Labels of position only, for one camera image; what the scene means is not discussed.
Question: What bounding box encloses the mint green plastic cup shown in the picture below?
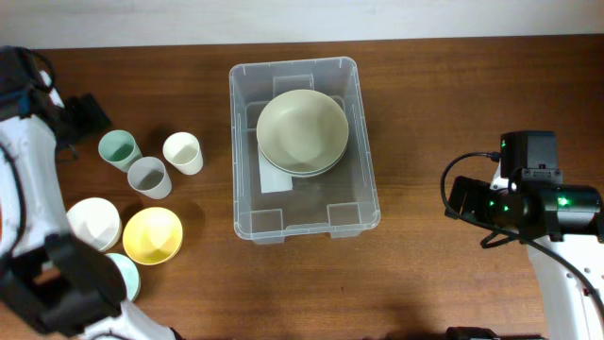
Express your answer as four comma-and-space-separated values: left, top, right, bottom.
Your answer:
98, 129, 143, 173

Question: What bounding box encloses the light grey plastic cup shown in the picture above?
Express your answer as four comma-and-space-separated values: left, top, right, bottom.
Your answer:
127, 157, 173, 199

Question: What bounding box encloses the cream plastic cup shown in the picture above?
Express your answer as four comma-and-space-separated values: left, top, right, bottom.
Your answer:
162, 132, 204, 176

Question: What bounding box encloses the beige plastic bowl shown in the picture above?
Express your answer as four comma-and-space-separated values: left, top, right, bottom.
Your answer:
258, 143, 347, 178

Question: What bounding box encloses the cream plastic bowl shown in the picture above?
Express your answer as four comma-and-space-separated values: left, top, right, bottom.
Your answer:
256, 90, 349, 145

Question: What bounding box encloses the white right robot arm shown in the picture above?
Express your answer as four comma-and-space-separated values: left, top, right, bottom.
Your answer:
441, 176, 603, 340

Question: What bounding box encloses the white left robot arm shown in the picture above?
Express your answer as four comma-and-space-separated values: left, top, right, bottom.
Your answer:
1, 46, 180, 339

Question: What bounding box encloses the white plastic bowl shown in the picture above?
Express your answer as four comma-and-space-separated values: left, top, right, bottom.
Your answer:
66, 197, 123, 252

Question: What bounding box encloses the yellow plastic bowl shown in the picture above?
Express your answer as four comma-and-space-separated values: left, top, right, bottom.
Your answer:
122, 207, 183, 265

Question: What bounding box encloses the mint green plastic bowl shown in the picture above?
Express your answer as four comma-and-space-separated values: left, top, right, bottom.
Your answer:
107, 253, 142, 301

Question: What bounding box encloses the clear plastic storage bin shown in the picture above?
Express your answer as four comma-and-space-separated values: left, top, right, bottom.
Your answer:
229, 57, 381, 245

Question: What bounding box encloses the white paper label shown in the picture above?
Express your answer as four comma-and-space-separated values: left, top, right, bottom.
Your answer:
259, 151, 293, 194

